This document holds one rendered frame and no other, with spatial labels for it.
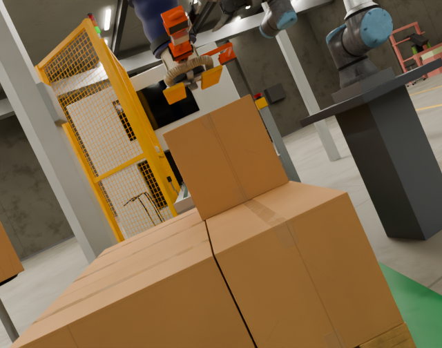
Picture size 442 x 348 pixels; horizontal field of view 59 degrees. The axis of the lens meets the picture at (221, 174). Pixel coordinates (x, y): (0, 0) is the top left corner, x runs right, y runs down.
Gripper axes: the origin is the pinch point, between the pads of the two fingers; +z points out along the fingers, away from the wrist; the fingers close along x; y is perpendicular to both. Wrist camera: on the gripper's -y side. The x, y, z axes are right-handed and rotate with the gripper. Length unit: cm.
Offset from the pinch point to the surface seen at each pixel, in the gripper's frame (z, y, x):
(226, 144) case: 14, -3, -53
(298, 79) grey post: -131, 351, -13
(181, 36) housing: 14.0, -21.9, -10.7
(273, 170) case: 0, -3, -71
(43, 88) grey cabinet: 111, 126, 39
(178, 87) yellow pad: 22.0, 11.1, -20.8
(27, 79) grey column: 118, 128, 50
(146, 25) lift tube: 23.7, 23.0, 14.0
